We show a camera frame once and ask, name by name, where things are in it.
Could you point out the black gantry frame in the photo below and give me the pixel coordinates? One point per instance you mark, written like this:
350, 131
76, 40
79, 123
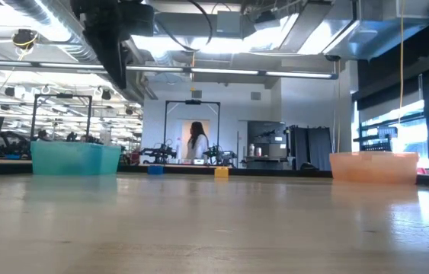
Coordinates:
61, 96
192, 102

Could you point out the teal plastic bin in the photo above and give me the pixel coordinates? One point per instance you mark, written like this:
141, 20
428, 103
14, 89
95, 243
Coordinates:
77, 160

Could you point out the long ceiling light strip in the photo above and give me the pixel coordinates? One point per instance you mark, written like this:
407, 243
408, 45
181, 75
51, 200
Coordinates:
221, 71

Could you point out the black round object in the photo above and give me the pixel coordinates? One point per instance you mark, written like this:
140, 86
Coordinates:
308, 166

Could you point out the person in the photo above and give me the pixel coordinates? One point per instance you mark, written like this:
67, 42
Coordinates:
197, 142
42, 134

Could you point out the silver spiral ceiling duct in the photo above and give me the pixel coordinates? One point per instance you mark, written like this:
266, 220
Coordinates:
46, 15

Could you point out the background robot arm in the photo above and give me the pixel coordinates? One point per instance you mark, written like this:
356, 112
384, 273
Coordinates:
219, 154
161, 154

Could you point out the silver rectangular ceiling duct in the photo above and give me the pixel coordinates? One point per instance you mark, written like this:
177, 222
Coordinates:
351, 34

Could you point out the grey ceiling junction box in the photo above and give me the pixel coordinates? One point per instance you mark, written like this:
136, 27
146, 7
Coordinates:
228, 22

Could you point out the dark curtain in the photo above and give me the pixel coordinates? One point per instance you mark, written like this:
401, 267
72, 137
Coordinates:
313, 148

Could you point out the yellow eight-stud toy brick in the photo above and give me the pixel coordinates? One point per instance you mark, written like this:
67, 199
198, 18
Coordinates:
221, 173

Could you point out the orange translucent plastic bin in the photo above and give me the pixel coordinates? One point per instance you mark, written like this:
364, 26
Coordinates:
374, 167

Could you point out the black shelf rack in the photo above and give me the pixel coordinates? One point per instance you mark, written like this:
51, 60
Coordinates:
376, 146

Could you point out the blue four-stud toy brick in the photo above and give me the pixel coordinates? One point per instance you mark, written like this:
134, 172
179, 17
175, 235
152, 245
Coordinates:
155, 170

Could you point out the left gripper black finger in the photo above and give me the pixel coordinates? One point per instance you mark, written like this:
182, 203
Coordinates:
120, 61
103, 49

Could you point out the white bottle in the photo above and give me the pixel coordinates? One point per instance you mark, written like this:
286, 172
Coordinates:
253, 149
259, 151

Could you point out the beige door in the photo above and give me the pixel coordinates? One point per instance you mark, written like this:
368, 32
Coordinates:
184, 131

